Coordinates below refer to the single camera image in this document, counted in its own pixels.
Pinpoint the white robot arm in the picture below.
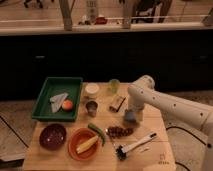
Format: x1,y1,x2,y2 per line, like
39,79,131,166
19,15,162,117
127,75,213,171

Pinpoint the brown yellow sponge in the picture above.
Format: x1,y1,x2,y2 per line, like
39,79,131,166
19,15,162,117
109,96,125,112

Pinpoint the green translucent cup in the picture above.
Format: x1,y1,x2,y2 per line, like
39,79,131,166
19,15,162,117
109,79,120,93

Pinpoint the metal cup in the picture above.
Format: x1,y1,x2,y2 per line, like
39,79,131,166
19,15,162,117
86,101,98,117

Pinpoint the brown grape bunch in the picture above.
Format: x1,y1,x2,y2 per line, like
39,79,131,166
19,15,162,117
107,126,133,138

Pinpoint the green okra pod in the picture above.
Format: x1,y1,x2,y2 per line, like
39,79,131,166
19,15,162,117
88,123,106,146

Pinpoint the white black dish brush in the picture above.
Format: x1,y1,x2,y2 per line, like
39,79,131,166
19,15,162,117
116,133,157,161

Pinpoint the orange plate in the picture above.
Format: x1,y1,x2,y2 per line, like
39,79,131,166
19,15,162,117
68,128,100,161

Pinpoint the yellow corn cob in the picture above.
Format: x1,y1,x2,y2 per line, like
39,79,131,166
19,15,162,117
76,136,99,154

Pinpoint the orange fruit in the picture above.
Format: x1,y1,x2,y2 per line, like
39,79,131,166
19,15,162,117
62,100,73,111

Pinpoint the grey folded cloth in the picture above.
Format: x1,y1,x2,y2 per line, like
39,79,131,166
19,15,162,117
49,93,68,113

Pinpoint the dark purple bowl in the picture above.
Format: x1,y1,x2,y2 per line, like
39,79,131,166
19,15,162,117
39,124,66,150

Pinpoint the green plastic tray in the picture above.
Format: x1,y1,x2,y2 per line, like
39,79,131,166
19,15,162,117
32,77,83,122

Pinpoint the black cable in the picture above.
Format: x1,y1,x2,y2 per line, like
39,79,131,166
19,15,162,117
165,125,213,152

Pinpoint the wooden post right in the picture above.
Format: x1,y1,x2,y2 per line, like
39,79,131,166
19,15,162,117
121,0,134,29

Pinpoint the wooden post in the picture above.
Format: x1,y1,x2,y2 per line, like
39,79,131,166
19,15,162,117
121,0,134,29
59,0,72,31

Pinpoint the wooden post left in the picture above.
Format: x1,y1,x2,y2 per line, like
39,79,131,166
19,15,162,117
59,0,72,31

